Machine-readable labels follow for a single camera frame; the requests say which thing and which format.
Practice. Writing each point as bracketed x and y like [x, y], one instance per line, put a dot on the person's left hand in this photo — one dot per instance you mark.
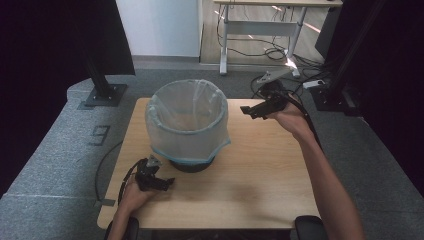
[133, 198]

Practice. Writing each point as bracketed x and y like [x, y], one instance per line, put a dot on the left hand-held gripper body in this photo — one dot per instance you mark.
[146, 176]

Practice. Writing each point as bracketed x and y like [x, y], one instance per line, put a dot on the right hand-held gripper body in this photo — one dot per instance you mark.
[275, 98]

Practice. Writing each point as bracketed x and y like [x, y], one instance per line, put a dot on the bin with plastic bag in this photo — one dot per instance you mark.
[186, 146]

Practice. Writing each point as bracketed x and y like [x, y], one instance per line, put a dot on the white-legged desk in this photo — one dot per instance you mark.
[260, 28]

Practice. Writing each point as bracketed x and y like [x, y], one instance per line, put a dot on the dark curtain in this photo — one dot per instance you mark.
[33, 66]
[393, 83]

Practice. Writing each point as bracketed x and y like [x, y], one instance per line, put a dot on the white power adapter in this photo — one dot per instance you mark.
[314, 84]

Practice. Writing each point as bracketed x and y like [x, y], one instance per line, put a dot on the black metal stand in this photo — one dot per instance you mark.
[340, 83]
[103, 90]

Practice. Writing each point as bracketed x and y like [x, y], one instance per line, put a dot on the grey tape strip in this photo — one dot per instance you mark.
[105, 202]

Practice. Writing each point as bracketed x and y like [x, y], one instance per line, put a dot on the person's right hand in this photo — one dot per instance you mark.
[293, 121]

